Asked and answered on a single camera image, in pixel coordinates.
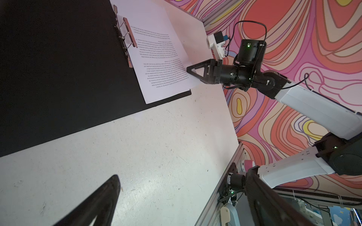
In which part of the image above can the red folder with black interior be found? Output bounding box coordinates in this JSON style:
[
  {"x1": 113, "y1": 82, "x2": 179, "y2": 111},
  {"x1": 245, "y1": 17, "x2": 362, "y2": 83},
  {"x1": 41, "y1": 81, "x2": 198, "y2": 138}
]
[{"x1": 1, "y1": 1, "x2": 191, "y2": 156}]

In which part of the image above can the printed paper sheet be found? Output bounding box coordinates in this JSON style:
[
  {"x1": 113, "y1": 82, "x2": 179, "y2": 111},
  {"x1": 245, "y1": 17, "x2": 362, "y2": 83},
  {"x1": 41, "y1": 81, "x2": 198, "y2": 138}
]
[{"x1": 112, "y1": 1, "x2": 200, "y2": 104}]

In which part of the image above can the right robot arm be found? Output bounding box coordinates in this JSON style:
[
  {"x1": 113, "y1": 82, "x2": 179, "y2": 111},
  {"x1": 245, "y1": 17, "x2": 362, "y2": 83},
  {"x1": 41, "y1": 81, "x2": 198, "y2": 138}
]
[{"x1": 188, "y1": 40, "x2": 362, "y2": 197}]

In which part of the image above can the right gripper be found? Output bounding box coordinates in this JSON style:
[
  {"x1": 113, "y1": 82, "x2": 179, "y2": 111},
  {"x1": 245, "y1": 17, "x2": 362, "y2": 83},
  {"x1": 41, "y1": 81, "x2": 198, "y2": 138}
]
[{"x1": 186, "y1": 40, "x2": 290, "y2": 99}]

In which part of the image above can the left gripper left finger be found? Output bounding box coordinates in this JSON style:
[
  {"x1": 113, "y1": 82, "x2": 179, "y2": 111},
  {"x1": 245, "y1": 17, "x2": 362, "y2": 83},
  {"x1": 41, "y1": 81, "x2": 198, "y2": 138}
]
[{"x1": 55, "y1": 175, "x2": 121, "y2": 226}]

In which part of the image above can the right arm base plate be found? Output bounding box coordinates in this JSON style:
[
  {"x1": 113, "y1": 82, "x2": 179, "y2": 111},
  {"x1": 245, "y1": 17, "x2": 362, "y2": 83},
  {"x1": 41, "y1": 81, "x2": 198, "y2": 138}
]
[{"x1": 217, "y1": 163, "x2": 246, "y2": 204}]

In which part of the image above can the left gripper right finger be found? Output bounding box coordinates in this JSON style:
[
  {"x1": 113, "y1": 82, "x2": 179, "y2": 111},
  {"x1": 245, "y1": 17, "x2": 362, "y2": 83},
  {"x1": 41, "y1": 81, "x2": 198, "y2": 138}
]
[{"x1": 245, "y1": 166, "x2": 312, "y2": 226}]

